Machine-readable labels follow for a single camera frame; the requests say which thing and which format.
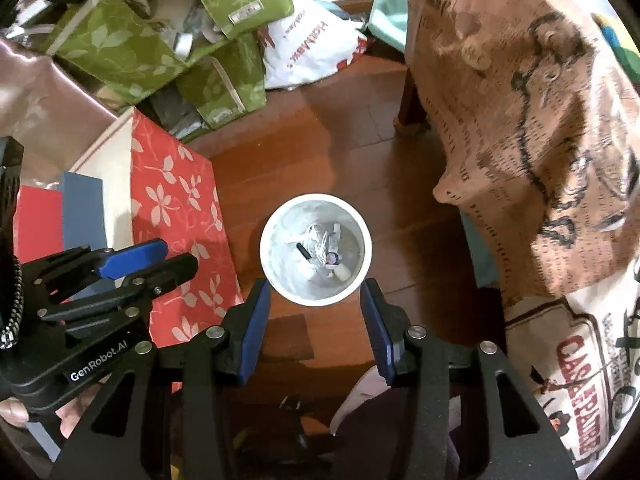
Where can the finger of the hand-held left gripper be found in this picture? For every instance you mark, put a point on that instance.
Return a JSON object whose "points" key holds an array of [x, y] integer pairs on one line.
{"points": [[132, 257], [165, 272]]}

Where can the wooden bed leg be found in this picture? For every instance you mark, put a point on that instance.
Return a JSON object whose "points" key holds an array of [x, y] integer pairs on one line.
{"points": [[410, 105]]}

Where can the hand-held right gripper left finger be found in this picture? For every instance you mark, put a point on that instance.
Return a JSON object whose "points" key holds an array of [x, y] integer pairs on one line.
{"points": [[252, 330]]}

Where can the pale slipper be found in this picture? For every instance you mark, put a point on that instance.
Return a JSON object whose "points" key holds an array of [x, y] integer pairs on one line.
{"points": [[357, 395]]}

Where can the person's left hand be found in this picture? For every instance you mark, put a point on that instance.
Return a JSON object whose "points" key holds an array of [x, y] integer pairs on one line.
{"points": [[70, 417]]}

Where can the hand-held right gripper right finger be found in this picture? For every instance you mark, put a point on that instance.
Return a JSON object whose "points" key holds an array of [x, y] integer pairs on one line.
{"points": [[377, 330]]}

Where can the flat red box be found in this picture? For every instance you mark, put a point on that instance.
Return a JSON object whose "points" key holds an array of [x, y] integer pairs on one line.
{"points": [[37, 225]]}

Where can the white plastic bowl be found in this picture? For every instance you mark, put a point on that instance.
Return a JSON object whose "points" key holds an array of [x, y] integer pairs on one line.
{"points": [[272, 260]]}

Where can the red floral box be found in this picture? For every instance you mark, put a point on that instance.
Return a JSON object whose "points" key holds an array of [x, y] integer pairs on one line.
{"points": [[170, 185]]}

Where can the teal cloth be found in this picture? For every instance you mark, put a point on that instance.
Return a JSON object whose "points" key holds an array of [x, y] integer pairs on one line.
{"points": [[387, 15]]}

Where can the small round badge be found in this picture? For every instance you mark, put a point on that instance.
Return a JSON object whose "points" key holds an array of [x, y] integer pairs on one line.
{"points": [[332, 258]]}

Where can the blue grey box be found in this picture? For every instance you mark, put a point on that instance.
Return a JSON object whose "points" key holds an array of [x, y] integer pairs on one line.
{"points": [[82, 210]]}

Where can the small black stick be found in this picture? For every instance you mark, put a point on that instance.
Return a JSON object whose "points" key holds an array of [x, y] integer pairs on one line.
{"points": [[303, 251]]}

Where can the white plastic bag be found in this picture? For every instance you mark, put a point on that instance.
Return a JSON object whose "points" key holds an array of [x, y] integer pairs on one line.
{"points": [[305, 45]]}

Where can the pink satin cloth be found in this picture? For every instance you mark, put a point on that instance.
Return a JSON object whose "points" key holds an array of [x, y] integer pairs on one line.
{"points": [[45, 105]]}

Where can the colourful patchwork quilt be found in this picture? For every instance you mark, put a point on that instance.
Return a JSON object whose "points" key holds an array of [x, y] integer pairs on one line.
{"points": [[617, 40]]}

